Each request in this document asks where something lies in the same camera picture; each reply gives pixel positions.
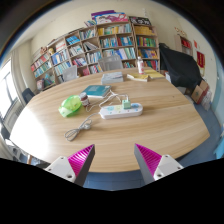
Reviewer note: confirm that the green plastic bag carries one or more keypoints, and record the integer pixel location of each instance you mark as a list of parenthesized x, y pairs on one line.
[(70, 106)]

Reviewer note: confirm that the bright window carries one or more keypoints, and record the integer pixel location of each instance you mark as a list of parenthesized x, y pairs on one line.
[(6, 88)]

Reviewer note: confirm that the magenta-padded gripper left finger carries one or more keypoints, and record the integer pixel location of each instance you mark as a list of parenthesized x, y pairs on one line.
[(61, 166)]

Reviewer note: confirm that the teal book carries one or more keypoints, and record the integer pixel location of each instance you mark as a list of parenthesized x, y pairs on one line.
[(96, 90)]

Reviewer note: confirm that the small wooden wall shelf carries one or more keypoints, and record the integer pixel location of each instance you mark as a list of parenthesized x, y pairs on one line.
[(185, 43)]

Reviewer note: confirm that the small green charger block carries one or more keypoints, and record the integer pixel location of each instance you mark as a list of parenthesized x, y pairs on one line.
[(126, 104)]

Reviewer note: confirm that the wooden bookshelf unit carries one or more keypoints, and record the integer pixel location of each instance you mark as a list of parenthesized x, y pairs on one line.
[(113, 41)]

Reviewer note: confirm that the dark blue chair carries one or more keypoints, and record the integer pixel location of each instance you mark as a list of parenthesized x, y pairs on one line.
[(27, 94)]

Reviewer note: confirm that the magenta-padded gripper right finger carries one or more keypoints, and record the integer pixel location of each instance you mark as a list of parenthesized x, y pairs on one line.
[(166, 165)]

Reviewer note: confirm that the white power strip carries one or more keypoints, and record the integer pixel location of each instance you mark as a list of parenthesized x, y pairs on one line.
[(116, 111)]

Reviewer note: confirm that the black cloth cover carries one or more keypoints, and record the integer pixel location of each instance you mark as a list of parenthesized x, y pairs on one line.
[(180, 68)]

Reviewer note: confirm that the clear bottle with red label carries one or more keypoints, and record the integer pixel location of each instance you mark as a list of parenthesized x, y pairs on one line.
[(140, 65)]

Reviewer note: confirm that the flat yellow book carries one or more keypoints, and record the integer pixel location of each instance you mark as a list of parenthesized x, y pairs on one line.
[(155, 74)]

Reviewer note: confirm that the brown cardboard box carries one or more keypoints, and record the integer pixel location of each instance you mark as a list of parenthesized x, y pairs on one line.
[(199, 91)]

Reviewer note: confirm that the red wall hanging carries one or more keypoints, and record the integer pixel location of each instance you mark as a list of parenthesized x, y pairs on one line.
[(200, 59)]

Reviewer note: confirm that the thick yellow book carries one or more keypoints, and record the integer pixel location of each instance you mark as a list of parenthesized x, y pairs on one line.
[(138, 77)]

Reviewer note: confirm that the narrow grey mesh chair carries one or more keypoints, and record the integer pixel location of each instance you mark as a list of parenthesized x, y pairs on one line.
[(70, 73)]

